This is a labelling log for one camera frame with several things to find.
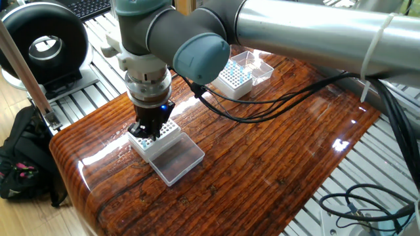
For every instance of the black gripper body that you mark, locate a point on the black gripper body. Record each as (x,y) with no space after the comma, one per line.
(152,116)

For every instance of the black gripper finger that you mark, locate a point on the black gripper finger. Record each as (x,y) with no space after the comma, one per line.
(160,133)
(138,131)

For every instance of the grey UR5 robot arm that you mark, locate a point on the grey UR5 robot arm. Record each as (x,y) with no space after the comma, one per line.
(295,32)

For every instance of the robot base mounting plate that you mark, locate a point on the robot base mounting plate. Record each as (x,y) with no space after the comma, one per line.
(331,226)

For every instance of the clear plastic holder lid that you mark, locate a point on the clear plastic holder lid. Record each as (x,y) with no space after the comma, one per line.
(259,70)
(177,160)

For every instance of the glossy wood grain board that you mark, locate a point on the glossy wood grain board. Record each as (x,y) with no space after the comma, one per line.
(262,147)

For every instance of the black backpack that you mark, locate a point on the black backpack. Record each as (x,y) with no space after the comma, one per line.
(26,147)

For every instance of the black keyboard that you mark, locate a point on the black keyboard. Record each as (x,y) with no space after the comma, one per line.
(88,8)

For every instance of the grey device base plate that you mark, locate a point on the grey device base plate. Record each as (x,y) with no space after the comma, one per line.
(88,80)

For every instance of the aluminium frame post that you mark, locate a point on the aluminium frame post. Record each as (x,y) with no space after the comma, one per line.
(19,65)

